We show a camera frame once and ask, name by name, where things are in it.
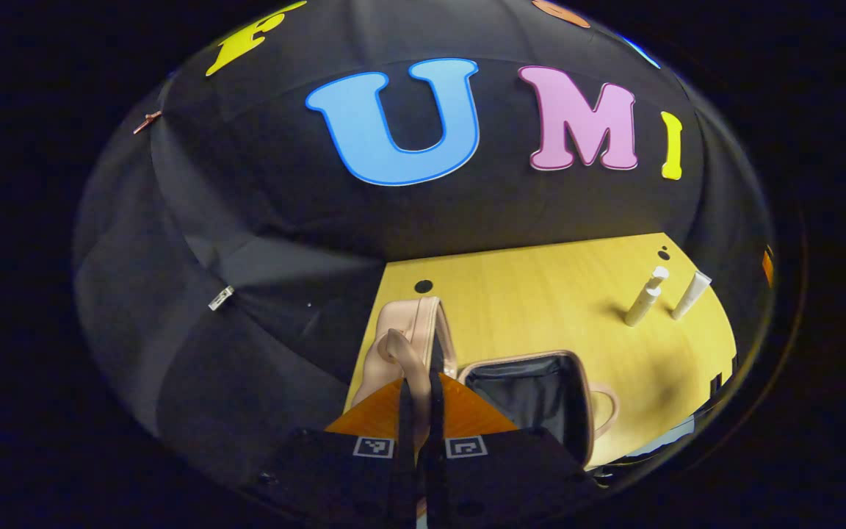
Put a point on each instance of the black backdrop cloth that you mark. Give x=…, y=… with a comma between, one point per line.
x=247, y=184

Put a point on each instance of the copper cloth clip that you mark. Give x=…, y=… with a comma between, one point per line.
x=147, y=121

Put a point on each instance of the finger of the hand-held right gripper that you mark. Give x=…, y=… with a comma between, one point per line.
x=768, y=266

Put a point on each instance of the silver cloth clip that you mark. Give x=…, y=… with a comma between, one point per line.
x=221, y=297

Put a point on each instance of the white squeeze tube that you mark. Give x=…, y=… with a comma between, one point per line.
x=691, y=294

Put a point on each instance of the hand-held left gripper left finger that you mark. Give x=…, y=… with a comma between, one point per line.
x=407, y=470

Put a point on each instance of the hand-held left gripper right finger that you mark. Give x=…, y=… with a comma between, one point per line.
x=436, y=470

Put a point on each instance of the white skincare bottle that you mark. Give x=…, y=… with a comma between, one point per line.
x=642, y=307
x=659, y=275

